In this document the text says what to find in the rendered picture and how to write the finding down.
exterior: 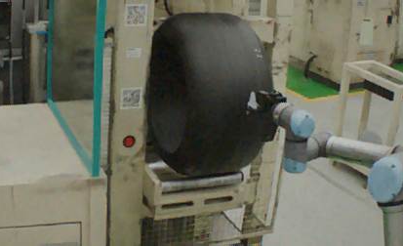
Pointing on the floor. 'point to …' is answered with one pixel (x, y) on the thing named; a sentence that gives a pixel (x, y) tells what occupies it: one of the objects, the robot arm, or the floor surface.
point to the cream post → (127, 125)
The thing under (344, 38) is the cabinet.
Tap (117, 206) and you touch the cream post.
